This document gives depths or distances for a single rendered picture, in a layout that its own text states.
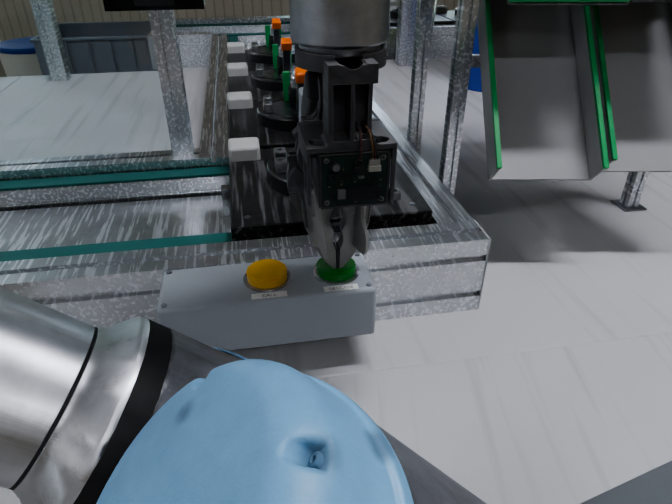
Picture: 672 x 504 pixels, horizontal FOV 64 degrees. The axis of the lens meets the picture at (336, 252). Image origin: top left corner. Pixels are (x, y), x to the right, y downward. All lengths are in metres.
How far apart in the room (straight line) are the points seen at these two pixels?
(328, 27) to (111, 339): 0.25
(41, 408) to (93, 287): 0.33
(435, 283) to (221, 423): 0.47
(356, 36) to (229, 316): 0.28
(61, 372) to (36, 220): 0.57
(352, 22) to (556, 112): 0.42
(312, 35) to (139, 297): 0.33
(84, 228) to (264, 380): 0.62
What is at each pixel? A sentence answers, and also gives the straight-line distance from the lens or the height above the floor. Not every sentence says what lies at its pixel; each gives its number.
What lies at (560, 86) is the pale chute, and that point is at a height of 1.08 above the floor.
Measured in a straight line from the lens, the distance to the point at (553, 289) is 0.75.
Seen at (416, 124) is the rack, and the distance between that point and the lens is 0.96.
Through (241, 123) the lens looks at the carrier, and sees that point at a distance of 0.95.
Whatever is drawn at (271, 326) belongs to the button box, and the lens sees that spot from 0.53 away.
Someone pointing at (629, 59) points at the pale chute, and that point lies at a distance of 0.87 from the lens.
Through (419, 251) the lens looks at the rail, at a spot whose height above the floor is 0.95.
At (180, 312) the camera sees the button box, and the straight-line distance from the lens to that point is 0.52.
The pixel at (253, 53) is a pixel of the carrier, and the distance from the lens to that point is 1.40.
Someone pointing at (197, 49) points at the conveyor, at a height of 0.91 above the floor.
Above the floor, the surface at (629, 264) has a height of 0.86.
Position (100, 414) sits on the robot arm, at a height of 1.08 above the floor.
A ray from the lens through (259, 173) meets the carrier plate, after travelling 0.75.
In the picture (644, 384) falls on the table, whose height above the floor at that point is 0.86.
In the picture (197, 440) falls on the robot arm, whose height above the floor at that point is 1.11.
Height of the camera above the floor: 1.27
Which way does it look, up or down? 32 degrees down
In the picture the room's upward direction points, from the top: straight up
